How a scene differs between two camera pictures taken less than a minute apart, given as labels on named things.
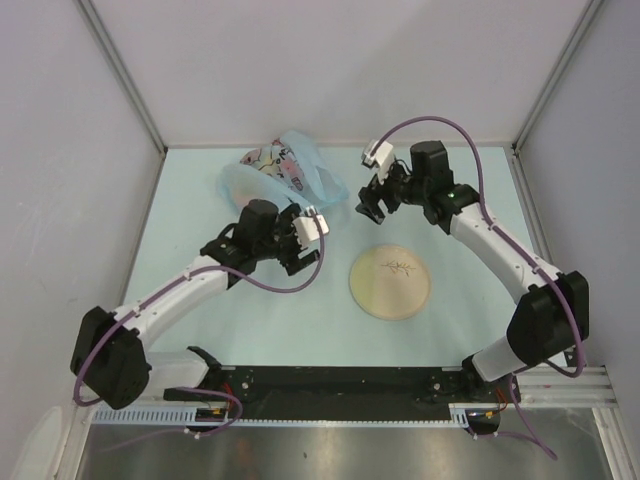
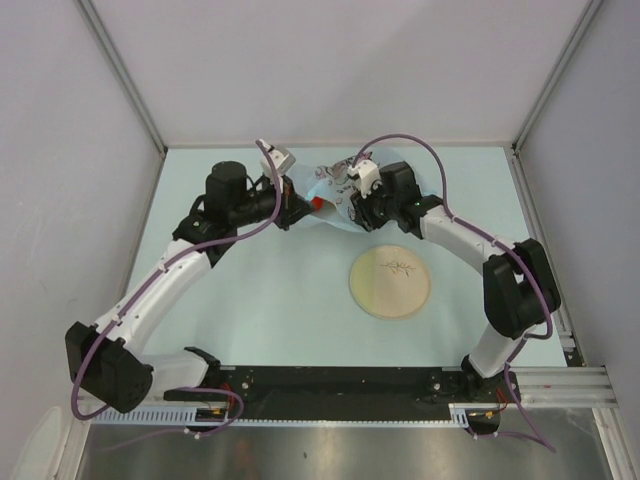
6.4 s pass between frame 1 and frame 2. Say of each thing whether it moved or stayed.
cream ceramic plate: stayed
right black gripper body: moved
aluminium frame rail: stayed
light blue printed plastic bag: moved
